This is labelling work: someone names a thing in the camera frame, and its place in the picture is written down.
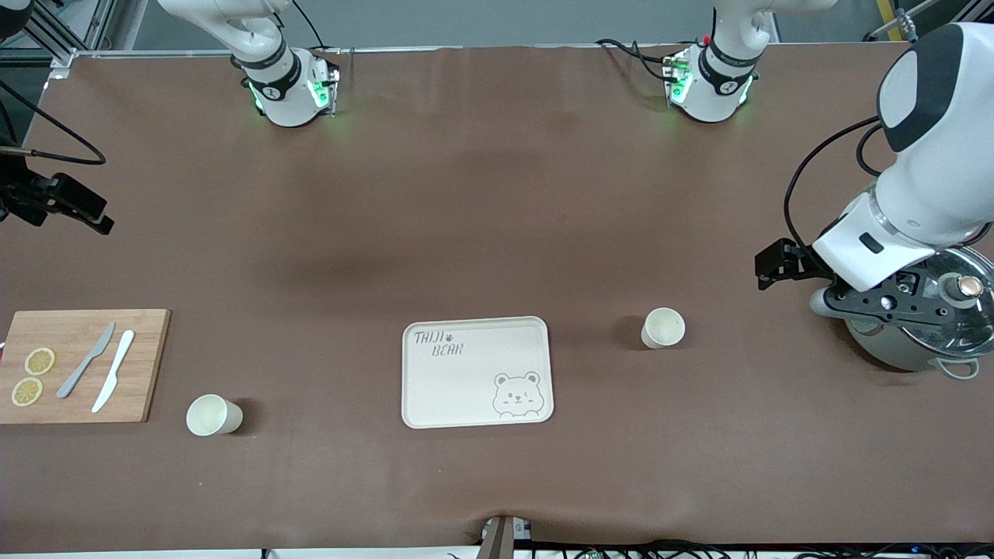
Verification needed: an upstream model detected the white IKEA cup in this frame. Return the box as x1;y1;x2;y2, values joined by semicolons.
641;307;686;350
186;394;244;437

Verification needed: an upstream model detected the stainless steel pot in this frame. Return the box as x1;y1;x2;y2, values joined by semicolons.
845;314;994;381

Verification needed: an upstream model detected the glass pot lid with knob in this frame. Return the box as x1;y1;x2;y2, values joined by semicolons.
854;247;994;352

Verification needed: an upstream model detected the white bear print tray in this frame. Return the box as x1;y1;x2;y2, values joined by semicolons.
401;315;555;429

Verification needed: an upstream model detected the wooden cutting board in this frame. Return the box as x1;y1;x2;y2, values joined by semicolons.
0;309;172;425

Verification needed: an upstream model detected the white plastic knife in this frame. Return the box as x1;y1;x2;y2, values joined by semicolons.
91;330;136;414

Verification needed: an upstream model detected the grey plastic knife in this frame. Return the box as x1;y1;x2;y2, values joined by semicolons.
56;322;116;400

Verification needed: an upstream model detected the black bracket on left arm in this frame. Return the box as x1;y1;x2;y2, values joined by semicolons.
755;238;828;290

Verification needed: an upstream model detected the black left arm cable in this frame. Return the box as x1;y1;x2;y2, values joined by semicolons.
783;116;886;251

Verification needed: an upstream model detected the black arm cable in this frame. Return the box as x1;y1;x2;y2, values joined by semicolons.
783;116;886;251
0;78;106;166

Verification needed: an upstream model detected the aluminium frame strut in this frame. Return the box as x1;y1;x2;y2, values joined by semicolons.
866;0;994;43

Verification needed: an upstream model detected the black base cable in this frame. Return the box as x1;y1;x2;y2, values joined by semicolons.
595;37;676;82
291;0;342;55

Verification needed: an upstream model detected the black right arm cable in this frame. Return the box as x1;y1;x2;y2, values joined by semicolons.
0;78;106;166

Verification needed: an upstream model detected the black bracket on right arm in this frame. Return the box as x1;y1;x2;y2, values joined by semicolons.
0;172;115;235

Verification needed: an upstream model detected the aluminium frame profile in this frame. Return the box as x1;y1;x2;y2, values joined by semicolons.
0;0;117;71

